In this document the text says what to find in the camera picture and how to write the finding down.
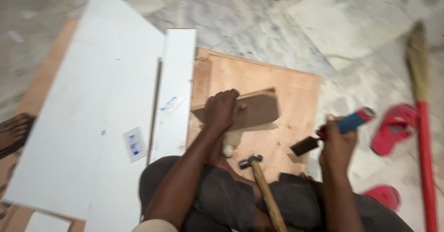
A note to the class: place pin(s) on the small white laminate piece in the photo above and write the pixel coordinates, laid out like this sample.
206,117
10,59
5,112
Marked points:
47,223

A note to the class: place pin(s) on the small brown wooden board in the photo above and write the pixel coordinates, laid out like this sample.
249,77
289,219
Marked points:
253,110

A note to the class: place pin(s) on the narrow white laminate panel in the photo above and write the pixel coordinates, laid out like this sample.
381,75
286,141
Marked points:
175,93

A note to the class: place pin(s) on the person's left hand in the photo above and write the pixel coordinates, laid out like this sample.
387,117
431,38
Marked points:
219,110

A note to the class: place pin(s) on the person's right fingers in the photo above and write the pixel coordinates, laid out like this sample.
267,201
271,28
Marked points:
327,126

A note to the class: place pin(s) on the person's dark trousers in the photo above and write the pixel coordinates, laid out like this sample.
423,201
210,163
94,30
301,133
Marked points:
222,200

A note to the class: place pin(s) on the long plywood sheet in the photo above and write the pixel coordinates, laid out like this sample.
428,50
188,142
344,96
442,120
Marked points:
38,86

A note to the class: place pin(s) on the square plywood board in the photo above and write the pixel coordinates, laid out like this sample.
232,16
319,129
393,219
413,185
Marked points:
270,121

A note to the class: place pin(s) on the red slipper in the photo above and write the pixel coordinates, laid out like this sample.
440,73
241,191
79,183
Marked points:
383,195
393,128

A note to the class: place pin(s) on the large white laminate panel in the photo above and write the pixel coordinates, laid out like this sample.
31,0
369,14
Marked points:
93,121

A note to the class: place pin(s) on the person's right hand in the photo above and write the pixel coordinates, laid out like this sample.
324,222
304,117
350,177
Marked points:
335,145

